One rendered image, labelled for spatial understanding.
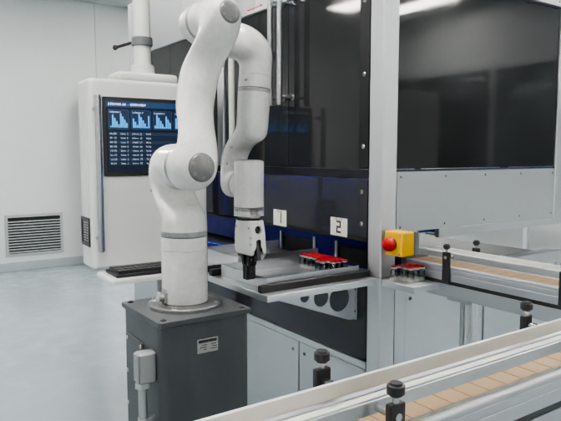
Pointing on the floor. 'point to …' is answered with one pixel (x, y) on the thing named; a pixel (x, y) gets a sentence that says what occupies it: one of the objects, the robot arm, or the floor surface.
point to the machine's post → (381, 178)
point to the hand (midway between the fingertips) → (249, 271)
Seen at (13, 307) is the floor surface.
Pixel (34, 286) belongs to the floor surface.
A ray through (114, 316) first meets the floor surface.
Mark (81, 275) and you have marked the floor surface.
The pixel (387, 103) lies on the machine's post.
